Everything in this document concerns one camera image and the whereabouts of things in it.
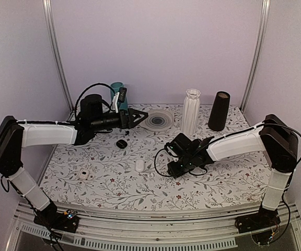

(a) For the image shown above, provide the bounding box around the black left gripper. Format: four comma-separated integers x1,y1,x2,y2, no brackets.
91,108,148,131

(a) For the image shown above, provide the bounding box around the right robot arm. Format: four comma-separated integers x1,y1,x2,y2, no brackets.
165,114,301,228

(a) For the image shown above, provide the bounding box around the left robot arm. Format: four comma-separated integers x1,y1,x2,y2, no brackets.
0,94,148,227

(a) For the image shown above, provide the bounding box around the small black earbud case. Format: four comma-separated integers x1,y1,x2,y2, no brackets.
116,140,128,149

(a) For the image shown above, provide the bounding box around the white open earbud case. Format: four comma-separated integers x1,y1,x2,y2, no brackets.
78,169,90,180

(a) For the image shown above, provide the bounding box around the grey spiral plate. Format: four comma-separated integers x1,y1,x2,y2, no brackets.
140,109,174,132

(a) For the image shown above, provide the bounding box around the teal cup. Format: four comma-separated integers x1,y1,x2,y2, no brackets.
111,82,128,111

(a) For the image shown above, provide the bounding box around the white ribbed vase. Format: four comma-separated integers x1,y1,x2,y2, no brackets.
181,89,201,136

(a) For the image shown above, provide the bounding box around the floral patterned table mat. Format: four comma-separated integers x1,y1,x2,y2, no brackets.
40,105,271,211

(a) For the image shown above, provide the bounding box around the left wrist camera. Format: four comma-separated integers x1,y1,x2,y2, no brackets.
111,88,127,113

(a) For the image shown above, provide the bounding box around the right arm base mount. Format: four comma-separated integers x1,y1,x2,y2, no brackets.
235,204,281,246

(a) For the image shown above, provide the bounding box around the aluminium front rail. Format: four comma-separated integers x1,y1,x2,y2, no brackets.
6,201,301,251

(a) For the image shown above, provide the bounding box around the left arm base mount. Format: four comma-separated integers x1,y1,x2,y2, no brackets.
33,203,79,233

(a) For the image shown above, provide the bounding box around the right aluminium frame post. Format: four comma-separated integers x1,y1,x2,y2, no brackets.
240,0,271,113

